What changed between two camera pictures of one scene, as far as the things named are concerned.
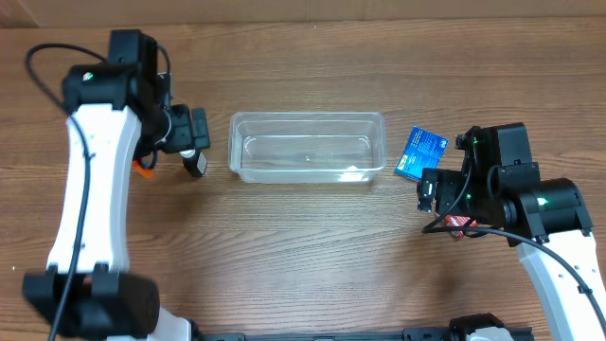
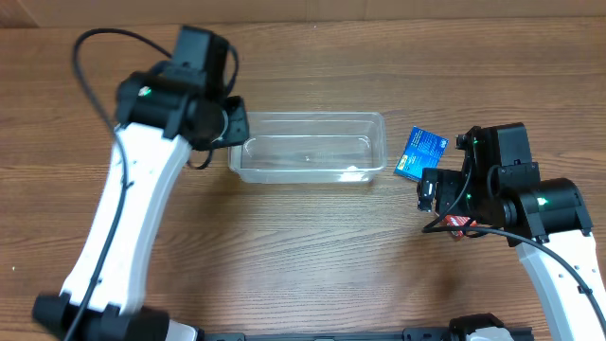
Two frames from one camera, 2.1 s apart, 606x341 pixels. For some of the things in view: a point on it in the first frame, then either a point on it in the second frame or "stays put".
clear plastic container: (312, 147) stays put
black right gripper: (438, 188) stays put
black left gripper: (190, 134) → (237, 123)
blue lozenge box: (424, 150) stays put
